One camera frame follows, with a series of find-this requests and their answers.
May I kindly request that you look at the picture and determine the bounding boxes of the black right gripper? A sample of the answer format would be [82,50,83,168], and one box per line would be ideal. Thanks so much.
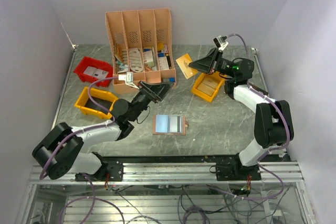
[188,48,236,78]

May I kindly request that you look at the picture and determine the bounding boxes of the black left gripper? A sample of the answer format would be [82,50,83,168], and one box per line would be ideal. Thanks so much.
[129,80,174,122]

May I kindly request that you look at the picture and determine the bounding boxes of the yellow bin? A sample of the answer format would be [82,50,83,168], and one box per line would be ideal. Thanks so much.
[74,87,119,119]
[191,72,225,103]

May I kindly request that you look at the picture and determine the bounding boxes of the card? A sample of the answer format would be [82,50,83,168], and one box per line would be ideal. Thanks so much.
[196,76,220,96]
[176,54,198,79]

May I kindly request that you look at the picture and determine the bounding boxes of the pink leather card holder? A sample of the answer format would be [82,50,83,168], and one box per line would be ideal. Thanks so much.
[152,114,189,135]

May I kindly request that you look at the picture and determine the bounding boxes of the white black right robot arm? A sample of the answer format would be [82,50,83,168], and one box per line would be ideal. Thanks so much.
[188,48,294,180]

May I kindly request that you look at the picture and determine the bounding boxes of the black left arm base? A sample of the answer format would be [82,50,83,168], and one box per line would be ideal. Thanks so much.
[75,153,124,182]

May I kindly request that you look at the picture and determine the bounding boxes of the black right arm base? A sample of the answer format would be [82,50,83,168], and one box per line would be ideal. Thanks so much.
[209,163,261,181]

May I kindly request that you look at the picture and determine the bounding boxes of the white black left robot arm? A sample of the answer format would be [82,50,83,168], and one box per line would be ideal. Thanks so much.
[32,81,174,181]

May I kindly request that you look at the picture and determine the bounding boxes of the cards in red bin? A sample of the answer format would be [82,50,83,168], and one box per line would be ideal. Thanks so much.
[83,66,109,80]

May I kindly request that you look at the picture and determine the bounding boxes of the blue grey cylinder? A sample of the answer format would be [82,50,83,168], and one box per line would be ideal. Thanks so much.
[162,78,175,82]

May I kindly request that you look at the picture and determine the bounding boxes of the white box in organizer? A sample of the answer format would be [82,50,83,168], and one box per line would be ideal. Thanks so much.
[143,49,155,68]

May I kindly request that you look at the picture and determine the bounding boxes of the white oval perforated board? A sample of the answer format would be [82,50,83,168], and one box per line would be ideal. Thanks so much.
[129,48,143,72]

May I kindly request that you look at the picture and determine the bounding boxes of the peach plastic desk organizer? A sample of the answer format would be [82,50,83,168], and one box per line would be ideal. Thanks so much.
[106,8,176,94]

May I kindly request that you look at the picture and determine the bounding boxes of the black book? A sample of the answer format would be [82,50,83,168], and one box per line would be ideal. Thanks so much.
[250,83,268,96]

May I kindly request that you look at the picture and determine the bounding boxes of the red plastic bin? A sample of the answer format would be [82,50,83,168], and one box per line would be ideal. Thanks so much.
[73,56,113,83]

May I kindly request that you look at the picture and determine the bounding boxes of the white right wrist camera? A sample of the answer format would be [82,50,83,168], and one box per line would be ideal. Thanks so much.
[213,35,228,51]

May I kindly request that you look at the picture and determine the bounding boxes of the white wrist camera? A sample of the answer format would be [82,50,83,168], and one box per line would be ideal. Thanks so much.
[213,35,228,51]
[118,72,140,90]

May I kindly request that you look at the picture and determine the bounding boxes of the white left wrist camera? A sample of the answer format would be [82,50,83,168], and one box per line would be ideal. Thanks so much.
[118,72,140,90]

